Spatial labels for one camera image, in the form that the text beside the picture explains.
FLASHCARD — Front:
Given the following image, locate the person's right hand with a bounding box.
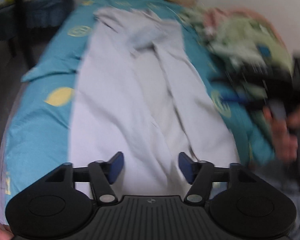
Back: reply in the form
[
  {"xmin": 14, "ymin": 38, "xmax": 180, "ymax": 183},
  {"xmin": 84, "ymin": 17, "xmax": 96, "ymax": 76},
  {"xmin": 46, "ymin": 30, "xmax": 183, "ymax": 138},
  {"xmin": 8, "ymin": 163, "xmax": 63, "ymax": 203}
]
[{"xmin": 263, "ymin": 107, "xmax": 300, "ymax": 163}]

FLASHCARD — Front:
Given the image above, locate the teal patterned bed sheet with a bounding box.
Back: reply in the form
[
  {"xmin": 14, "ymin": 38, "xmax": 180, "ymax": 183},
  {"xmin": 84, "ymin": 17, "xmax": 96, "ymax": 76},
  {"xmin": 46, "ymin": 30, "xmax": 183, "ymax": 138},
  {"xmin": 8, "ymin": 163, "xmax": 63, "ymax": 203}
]
[{"xmin": 4, "ymin": 0, "xmax": 274, "ymax": 201}]

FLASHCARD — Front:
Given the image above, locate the white garment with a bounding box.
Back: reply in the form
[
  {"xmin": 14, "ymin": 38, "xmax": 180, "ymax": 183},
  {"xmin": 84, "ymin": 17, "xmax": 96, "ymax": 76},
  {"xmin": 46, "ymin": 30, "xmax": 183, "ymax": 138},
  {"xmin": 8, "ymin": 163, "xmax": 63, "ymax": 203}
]
[{"xmin": 69, "ymin": 7, "xmax": 239, "ymax": 197}]

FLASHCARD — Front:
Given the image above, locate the person's left hand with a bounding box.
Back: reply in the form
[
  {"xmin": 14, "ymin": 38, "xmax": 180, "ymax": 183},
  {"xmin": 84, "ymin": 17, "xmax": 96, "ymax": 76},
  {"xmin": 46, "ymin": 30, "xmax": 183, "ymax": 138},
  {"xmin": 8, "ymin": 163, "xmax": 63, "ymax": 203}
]
[{"xmin": 0, "ymin": 223, "xmax": 14, "ymax": 240}]

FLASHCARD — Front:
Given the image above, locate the green fleece blanket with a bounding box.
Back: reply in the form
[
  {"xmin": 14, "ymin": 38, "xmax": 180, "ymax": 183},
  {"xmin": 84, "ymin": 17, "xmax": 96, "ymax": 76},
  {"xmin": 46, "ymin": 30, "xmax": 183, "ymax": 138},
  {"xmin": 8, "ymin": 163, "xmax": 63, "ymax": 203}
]
[{"xmin": 179, "ymin": 7, "xmax": 293, "ymax": 72}]

